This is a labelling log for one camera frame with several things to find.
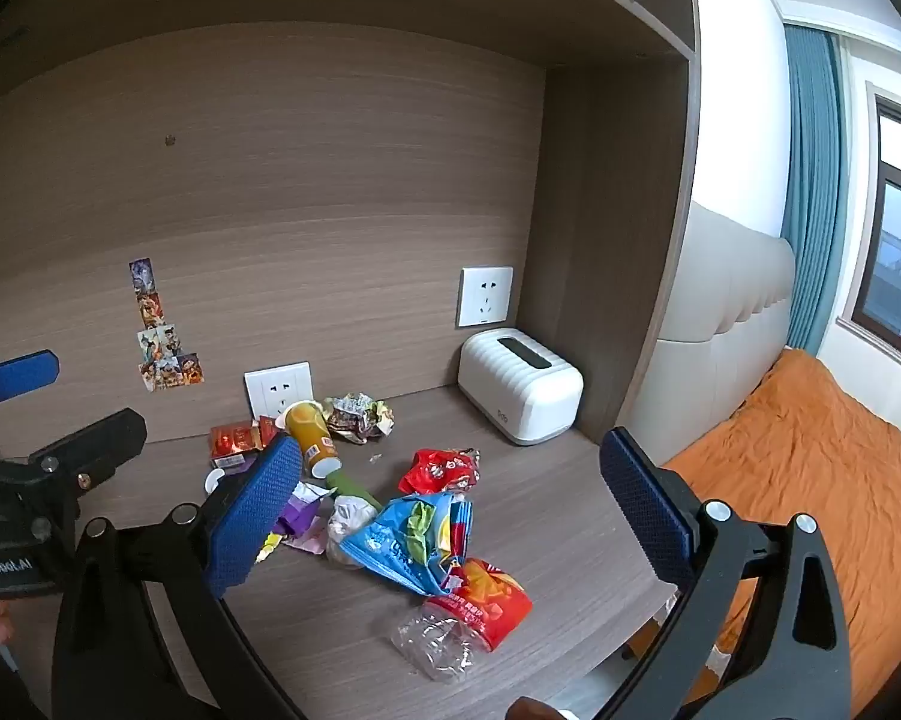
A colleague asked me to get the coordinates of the red snack packet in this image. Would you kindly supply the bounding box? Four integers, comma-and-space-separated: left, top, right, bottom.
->
398, 448, 482, 496

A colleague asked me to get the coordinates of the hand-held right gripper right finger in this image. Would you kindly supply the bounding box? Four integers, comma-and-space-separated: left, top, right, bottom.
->
593, 427, 855, 720

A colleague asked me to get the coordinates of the white wall socket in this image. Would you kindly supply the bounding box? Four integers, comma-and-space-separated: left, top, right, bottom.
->
456, 265, 515, 329
244, 361, 315, 421

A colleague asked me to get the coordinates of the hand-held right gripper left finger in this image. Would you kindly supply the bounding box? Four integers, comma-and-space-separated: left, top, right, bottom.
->
49, 433, 309, 720

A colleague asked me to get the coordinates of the red orange snack bag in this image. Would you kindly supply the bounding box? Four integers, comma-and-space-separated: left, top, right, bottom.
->
421, 557, 534, 652

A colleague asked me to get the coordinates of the cartoon sticker strip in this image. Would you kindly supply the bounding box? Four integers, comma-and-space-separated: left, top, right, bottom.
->
128, 259, 205, 393

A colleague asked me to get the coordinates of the wooden desk cabinet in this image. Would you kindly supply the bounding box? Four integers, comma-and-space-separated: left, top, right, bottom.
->
0, 0, 702, 720

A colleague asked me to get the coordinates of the blue curtain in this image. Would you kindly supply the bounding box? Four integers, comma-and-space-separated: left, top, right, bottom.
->
780, 22, 851, 358

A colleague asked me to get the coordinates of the purple wrapper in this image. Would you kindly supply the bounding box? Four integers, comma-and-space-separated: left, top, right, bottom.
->
277, 484, 336, 556

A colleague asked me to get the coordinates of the beige padded headboard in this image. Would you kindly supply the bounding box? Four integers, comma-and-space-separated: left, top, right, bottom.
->
656, 199, 797, 422

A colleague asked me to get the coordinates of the bed with orange sheet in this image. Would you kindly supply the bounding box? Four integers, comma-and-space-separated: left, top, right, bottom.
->
623, 349, 901, 720

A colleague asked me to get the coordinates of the blue snack bag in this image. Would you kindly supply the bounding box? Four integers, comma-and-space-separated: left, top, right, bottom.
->
338, 491, 476, 598

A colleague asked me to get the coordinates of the green bottle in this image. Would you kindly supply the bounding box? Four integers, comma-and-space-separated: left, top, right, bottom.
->
323, 469, 384, 512

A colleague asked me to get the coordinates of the dark framed window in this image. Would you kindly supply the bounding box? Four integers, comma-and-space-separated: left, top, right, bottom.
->
844, 90, 901, 377

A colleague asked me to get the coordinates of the crumpled brown silver wrapper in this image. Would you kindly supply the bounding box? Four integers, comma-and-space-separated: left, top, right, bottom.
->
325, 393, 393, 446

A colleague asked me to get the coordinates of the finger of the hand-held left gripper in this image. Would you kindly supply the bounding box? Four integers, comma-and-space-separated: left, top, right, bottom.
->
0, 349, 60, 428
0, 409, 148, 497

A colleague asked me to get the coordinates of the white ribbed tissue box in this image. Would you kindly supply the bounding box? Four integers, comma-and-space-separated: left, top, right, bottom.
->
458, 328, 585, 446

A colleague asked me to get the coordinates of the crushed clear plastic bottle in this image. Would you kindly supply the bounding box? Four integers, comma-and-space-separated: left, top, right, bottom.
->
391, 600, 497, 684

